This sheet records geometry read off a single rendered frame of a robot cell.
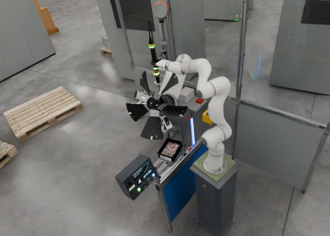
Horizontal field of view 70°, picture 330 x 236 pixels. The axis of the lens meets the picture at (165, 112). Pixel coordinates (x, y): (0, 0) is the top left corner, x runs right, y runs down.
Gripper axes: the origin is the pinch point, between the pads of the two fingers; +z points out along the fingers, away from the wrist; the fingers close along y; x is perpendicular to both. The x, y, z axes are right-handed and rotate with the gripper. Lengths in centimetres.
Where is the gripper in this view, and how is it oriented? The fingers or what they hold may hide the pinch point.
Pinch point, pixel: (154, 62)
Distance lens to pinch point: 202.9
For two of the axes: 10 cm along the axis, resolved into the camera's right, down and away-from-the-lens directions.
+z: -7.5, -3.2, 5.8
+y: 6.5, -5.4, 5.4
